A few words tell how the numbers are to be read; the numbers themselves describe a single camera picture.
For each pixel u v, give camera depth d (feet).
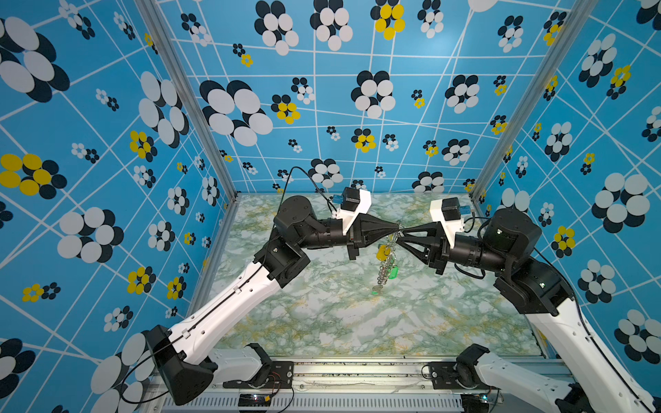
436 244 1.52
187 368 1.23
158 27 2.33
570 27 2.32
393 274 1.72
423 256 1.62
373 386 2.37
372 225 1.56
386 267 1.67
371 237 1.62
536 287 1.31
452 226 1.49
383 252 1.65
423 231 1.68
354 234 1.51
